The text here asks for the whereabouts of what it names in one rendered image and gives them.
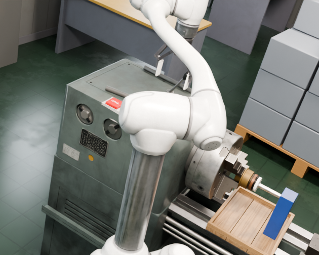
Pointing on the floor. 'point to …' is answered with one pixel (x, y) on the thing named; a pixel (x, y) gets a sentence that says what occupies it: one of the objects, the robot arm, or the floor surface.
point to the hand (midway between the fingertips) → (171, 79)
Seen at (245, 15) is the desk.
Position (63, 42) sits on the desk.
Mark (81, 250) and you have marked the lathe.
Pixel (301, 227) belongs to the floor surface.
